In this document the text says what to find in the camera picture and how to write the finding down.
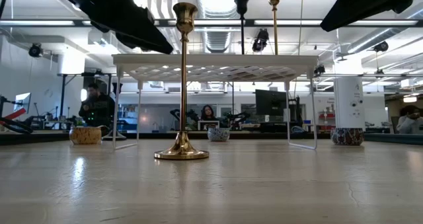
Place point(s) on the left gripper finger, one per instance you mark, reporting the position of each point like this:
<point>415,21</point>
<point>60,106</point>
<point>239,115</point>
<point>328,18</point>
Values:
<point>132,44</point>
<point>138,25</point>

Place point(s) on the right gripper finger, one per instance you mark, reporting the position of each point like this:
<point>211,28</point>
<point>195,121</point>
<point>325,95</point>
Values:
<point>360,6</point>

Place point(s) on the tall brass candlestick holder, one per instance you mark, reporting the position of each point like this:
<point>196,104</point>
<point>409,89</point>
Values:
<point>183,85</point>
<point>275,35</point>

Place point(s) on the gold patterned candle bowl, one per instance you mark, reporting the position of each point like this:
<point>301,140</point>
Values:
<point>85,136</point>

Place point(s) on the tall black candlestick holder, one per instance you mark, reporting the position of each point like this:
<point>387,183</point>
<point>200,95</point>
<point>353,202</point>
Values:
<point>242,35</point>

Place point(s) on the dark patterned candle bowl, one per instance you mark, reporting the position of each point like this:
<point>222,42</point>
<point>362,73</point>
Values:
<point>347,137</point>

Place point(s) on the blue white candle bowl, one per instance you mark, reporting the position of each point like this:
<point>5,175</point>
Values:
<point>218,134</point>

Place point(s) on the black ceiling spotlight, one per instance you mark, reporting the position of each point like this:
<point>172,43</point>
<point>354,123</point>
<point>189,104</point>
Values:
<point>381,46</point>
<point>319,70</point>
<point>261,40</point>
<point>35,50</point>

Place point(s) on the person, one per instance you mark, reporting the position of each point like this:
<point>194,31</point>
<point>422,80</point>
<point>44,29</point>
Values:
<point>409,121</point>
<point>97,110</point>
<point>208,113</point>

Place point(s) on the small green potted plant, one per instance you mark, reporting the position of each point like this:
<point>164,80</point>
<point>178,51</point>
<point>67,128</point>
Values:
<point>79,122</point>

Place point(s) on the white pillar with signs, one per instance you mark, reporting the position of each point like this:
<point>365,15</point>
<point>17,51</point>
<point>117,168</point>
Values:
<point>349,101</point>

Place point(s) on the white framed screen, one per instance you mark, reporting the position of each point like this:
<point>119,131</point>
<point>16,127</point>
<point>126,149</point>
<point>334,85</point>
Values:
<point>208,125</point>

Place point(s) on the red shelf rack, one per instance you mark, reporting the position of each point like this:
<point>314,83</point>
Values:
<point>326,120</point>

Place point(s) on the silver computer monitor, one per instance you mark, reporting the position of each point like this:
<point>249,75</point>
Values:
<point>22,103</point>

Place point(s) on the black computer monitor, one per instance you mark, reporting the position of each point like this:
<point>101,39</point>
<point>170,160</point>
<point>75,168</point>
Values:
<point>271,101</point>

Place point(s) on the red flat bar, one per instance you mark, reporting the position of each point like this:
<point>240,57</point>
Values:
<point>16,113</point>

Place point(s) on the black overhead frame beam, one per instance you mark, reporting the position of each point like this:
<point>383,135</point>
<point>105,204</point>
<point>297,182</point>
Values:
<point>281,22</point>

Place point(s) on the black background gantry frame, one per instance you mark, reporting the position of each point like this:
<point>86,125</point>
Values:
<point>62,98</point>

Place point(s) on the black table frame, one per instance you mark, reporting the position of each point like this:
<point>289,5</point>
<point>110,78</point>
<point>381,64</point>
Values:
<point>49,138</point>

